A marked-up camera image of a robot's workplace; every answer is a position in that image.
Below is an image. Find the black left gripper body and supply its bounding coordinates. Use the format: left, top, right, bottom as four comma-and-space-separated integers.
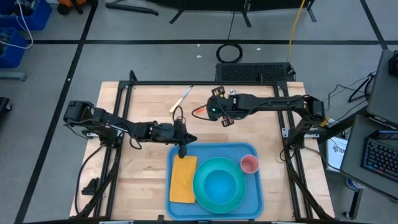
152, 119, 188, 147

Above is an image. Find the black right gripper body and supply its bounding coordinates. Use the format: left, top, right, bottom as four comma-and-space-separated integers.
206, 94, 239, 122

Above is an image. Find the yellow cloth napkin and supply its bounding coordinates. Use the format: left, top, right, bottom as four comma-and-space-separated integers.
169, 154, 199, 205

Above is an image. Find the pink ribbed cup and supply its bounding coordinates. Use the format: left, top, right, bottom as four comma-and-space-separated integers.
239, 154, 261, 175

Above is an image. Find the teal green shallow plate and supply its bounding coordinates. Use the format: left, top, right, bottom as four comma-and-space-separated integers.
192, 156, 248, 215

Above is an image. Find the blue ribbed bowl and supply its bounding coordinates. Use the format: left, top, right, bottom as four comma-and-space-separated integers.
203, 169, 238, 205

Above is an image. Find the blue plastic tray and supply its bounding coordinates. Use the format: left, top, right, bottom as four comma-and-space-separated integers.
164, 142, 266, 222

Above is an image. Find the black perforated computer case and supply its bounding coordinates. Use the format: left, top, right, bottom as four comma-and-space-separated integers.
215, 62, 297, 83

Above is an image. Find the black partition screen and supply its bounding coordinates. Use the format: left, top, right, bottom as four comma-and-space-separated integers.
146, 0, 318, 29

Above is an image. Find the white printed paper sheet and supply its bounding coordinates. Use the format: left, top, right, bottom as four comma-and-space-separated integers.
325, 136, 349, 172

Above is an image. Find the black floor stand bar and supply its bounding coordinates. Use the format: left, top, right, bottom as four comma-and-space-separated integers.
104, 2, 160, 17

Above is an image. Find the grey desk with keyboard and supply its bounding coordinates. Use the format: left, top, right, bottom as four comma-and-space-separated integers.
340, 114, 398, 200

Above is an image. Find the black backlit keyboard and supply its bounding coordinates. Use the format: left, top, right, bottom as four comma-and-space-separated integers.
361, 136, 398, 184

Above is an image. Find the orange and black bag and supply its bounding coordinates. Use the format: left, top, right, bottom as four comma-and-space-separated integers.
57, 0, 98, 16

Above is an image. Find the grey side desk top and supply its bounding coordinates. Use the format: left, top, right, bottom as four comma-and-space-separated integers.
366, 49, 398, 126

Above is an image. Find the blue storage bin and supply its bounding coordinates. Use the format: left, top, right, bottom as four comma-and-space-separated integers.
0, 27, 29, 70
0, 0, 53, 32

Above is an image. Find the black table frame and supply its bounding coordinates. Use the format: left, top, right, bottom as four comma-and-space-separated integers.
70, 70, 336, 224

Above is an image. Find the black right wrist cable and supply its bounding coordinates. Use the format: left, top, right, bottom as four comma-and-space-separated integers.
190, 106, 217, 123

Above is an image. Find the cream-handled metal knife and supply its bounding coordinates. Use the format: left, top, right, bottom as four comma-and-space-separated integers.
168, 85, 195, 114

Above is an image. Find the coiled black cable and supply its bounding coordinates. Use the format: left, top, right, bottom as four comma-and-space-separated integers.
215, 42, 244, 64

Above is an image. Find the black clamp bracket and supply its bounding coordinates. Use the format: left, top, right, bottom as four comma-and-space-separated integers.
81, 177, 101, 197

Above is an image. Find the yellow hanging cable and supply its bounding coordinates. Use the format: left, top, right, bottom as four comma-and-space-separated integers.
286, 0, 307, 63

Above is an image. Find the black arm base cable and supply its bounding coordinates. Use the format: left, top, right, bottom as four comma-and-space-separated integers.
74, 144, 105, 216

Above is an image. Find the white cable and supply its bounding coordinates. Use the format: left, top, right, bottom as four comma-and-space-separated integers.
0, 0, 34, 50

